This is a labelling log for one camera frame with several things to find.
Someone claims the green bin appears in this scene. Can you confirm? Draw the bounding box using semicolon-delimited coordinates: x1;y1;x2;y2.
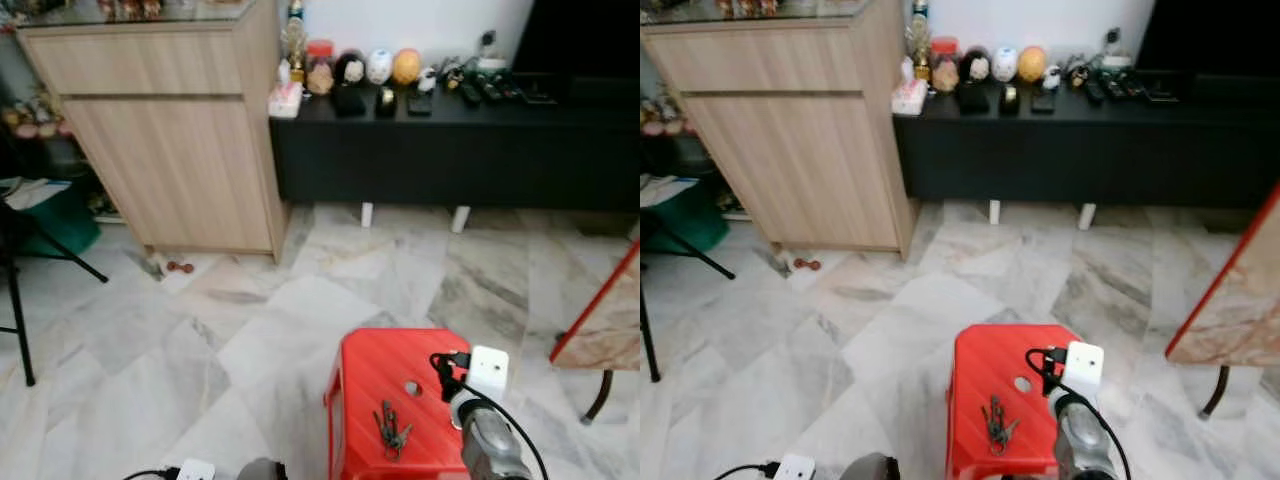
640;178;729;254
15;180;101;257

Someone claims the white round device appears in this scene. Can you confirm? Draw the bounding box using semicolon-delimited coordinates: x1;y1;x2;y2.
1100;28;1134;71
474;30;509;74

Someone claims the black round figurine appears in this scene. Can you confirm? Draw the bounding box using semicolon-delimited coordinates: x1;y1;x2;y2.
960;47;993;85
334;50;367;88

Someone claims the black metal stand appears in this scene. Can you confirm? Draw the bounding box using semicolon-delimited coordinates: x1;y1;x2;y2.
640;215;736;383
0;200;109;387

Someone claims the marble board with red edge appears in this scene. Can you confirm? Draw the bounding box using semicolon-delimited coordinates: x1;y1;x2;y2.
548;238;641;373
1165;180;1280;369

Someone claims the jar with red lid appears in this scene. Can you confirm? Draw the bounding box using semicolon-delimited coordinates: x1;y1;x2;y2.
305;40;336;97
930;37;961;94

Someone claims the black curved board leg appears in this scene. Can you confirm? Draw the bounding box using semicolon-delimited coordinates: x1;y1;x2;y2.
1200;365;1233;421
583;368;617;424

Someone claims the red plastic stool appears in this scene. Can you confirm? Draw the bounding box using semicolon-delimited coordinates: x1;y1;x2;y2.
323;327;477;480
945;323;1083;480

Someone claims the pink tissue box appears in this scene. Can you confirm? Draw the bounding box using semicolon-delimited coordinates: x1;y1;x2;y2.
892;78;928;117
268;80;304;120

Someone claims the black low console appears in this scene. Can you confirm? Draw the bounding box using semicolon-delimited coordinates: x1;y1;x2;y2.
893;80;1280;209
268;78;641;211

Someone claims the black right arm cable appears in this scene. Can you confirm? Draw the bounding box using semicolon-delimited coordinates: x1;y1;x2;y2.
1025;347;1133;480
430;350;550;480

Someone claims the gold trophy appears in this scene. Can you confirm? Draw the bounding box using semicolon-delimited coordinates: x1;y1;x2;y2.
905;0;933;83
281;0;309;86

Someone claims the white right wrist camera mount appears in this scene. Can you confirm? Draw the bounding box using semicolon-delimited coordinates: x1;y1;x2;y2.
1062;341;1106;399
465;345;511;403

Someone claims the black television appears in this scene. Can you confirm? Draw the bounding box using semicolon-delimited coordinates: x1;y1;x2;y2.
1135;0;1280;76
510;0;641;81

